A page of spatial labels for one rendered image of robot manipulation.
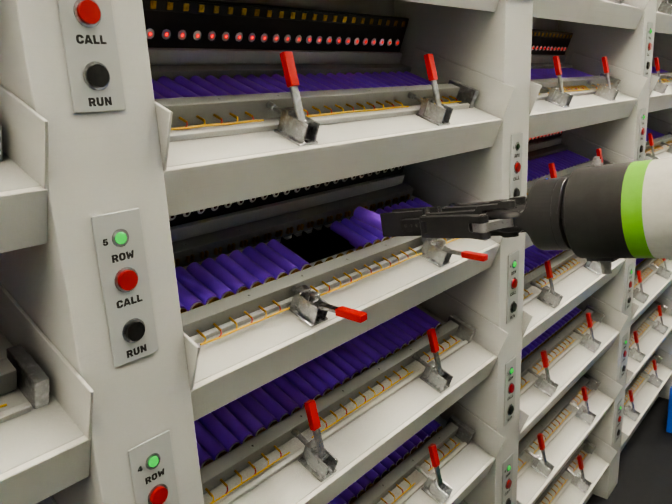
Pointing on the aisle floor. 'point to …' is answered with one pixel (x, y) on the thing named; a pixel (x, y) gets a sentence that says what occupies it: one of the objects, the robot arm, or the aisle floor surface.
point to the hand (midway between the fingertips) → (411, 221)
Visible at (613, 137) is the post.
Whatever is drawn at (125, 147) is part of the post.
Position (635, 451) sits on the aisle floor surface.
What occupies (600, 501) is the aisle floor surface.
